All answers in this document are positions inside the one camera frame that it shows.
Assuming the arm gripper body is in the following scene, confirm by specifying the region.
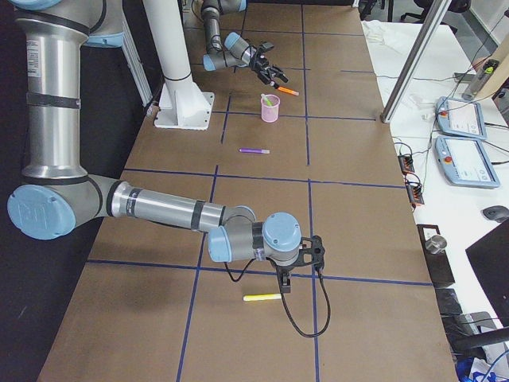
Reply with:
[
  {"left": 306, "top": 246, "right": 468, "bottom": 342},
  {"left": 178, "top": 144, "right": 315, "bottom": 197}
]
[
  {"left": 275, "top": 265, "right": 293, "bottom": 283},
  {"left": 251, "top": 53, "right": 274, "bottom": 84}
]

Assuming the orange highlighter pen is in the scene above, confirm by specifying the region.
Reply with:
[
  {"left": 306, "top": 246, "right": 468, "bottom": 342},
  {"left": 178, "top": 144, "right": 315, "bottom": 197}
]
[{"left": 276, "top": 85, "right": 300, "bottom": 96}]

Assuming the green highlighter pen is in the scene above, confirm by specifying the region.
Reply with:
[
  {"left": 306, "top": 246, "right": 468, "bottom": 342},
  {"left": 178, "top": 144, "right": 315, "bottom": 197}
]
[{"left": 261, "top": 94, "right": 273, "bottom": 107}]

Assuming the purple highlighter pen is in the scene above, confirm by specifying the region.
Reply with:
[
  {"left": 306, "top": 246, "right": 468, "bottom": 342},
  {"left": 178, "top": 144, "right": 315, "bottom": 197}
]
[{"left": 239, "top": 147, "right": 270, "bottom": 154}]

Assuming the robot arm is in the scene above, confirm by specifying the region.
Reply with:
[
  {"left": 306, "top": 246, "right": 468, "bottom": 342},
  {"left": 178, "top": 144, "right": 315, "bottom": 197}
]
[
  {"left": 200, "top": 0, "right": 289, "bottom": 89},
  {"left": 7, "top": 1, "right": 307, "bottom": 293}
]

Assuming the pink mesh pen holder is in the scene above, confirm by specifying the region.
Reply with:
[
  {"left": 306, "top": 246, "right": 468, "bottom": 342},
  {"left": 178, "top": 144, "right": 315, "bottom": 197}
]
[{"left": 261, "top": 94, "right": 280, "bottom": 123}]

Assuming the yellow highlighter pen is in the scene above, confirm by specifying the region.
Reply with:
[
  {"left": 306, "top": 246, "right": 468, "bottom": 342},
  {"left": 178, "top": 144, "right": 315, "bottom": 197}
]
[{"left": 243, "top": 293, "right": 282, "bottom": 302}]

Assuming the silver metal cup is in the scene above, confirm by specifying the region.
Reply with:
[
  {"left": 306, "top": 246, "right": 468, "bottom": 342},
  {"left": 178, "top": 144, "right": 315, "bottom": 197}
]
[{"left": 425, "top": 235, "right": 447, "bottom": 255}]

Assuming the black box under cup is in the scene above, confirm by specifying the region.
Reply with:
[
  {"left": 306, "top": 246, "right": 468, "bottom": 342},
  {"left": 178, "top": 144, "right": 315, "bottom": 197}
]
[{"left": 417, "top": 224, "right": 455, "bottom": 289}]

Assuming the right black power strip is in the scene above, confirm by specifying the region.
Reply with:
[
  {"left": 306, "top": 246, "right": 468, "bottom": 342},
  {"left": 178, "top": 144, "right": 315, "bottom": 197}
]
[{"left": 405, "top": 181, "right": 425, "bottom": 208}]

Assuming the upper teach pendant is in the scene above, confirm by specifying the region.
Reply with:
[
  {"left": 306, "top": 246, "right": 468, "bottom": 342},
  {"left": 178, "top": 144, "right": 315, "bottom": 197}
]
[{"left": 436, "top": 96, "right": 487, "bottom": 140}]

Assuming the teach pendant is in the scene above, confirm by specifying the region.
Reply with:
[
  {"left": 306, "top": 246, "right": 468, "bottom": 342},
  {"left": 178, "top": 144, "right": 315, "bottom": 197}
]
[
  {"left": 434, "top": 136, "right": 500, "bottom": 189},
  {"left": 436, "top": 96, "right": 487, "bottom": 140}
]

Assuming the lower teach pendant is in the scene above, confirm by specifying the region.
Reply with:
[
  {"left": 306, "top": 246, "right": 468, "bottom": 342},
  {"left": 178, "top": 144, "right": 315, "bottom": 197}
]
[{"left": 434, "top": 136, "right": 500, "bottom": 189}]

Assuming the black computer mouse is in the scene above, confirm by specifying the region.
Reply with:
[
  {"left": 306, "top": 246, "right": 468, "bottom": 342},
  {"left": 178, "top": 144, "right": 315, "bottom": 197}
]
[{"left": 481, "top": 205, "right": 509, "bottom": 223}]

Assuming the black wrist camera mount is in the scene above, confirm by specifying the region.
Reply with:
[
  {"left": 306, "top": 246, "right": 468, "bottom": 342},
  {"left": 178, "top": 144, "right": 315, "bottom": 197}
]
[{"left": 256, "top": 41, "right": 274, "bottom": 59}]

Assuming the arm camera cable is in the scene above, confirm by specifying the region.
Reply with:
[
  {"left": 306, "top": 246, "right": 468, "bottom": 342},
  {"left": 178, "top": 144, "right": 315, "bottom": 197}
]
[{"left": 224, "top": 258, "right": 332, "bottom": 339}]

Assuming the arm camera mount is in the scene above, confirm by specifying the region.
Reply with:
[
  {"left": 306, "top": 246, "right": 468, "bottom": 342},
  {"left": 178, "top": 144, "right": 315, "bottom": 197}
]
[{"left": 293, "top": 235, "right": 325, "bottom": 275}]

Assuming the white mount base plate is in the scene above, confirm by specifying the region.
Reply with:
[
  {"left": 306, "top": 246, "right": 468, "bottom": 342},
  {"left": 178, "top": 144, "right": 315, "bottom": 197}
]
[{"left": 154, "top": 81, "right": 215, "bottom": 131}]

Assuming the white mount column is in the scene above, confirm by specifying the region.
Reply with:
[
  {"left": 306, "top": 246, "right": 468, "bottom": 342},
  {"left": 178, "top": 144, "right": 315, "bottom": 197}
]
[{"left": 143, "top": 0, "right": 192, "bottom": 89}]

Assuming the aluminium frame post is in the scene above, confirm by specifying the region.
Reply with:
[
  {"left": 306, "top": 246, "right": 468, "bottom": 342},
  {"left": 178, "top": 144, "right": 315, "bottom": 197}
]
[{"left": 380, "top": 0, "right": 452, "bottom": 123}]

